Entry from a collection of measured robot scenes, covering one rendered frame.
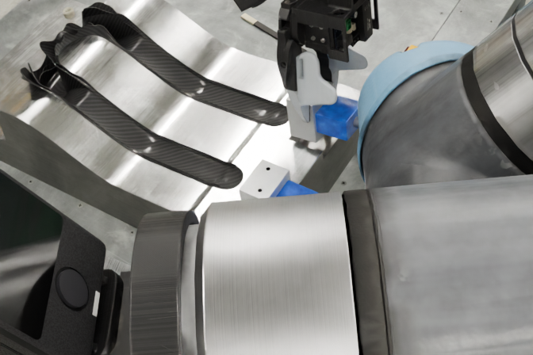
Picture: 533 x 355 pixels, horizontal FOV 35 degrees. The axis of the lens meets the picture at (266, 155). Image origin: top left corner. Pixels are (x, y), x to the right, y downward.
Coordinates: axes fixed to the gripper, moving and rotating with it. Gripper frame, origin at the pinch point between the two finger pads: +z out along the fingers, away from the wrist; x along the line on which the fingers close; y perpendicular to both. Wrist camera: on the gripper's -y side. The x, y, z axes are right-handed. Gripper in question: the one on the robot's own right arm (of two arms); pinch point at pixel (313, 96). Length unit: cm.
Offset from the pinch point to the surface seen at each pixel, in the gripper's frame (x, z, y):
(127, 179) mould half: -15.9, 6.1, -17.1
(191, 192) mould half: -14.1, 6.6, -8.9
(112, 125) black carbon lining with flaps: -11.0, 3.3, -22.8
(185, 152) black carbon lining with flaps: -9.2, 5.8, -13.3
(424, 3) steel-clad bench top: 37.3, 9.0, -3.7
